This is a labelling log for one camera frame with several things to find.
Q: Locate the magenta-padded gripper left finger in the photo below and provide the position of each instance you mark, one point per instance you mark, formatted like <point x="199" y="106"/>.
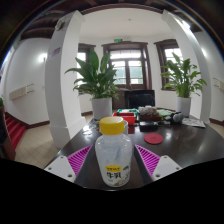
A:
<point x="58" y="166"/>

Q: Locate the dark box with small jars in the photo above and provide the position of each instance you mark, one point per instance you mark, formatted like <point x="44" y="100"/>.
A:
<point x="148" y="112"/>

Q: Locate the flat round red coaster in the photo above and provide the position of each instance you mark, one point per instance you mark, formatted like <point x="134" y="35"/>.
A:
<point x="153" y="138"/>

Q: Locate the red plastic tray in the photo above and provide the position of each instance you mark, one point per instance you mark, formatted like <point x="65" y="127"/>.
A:
<point x="126" y="117"/>

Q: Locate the green cloth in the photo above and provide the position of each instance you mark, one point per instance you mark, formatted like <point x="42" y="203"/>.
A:
<point x="164" y="112"/>

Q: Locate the grey and black headphones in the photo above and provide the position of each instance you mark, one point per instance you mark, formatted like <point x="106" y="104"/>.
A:
<point x="177" y="117"/>

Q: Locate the wide dark wood framed window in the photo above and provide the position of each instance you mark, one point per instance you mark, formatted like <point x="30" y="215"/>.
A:
<point x="168" y="55"/>

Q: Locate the black chair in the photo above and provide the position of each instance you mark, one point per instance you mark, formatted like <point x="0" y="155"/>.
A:
<point x="140" y="99"/>

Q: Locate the printed paper leaflet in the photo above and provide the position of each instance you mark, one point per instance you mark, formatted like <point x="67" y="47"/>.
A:
<point x="194" y="122"/>

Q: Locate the red carpeted stairs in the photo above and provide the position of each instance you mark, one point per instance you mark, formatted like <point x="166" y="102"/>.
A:
<point x="15" y="130"/>

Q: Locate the small black box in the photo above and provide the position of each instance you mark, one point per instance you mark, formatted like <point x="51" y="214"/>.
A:
<point x="148" y="126"/>

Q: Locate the green exit sign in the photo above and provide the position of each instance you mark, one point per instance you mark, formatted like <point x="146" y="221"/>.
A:
<point x="118" y="40"/>

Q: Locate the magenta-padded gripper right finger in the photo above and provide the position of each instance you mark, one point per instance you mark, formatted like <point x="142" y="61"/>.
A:
<point x="166" y="165"/>

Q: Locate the tall plant in white pot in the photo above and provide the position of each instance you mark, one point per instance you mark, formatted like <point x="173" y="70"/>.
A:
<point x="183" y="106"/>

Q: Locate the bushy plant in white pot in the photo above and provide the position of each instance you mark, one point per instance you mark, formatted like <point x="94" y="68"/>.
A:
<point x="102" y="108"/>

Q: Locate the narrow dark wood framed window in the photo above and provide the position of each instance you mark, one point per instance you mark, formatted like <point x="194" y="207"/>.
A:
<point x="81" y="56"/>

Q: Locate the green plastic basket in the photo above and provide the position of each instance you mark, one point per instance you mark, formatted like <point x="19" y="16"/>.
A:
<point x="126" y="110"/>

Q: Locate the clear bottle with yellow cap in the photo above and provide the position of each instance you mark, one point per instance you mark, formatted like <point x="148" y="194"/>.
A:
<point x="113" y="153"/>

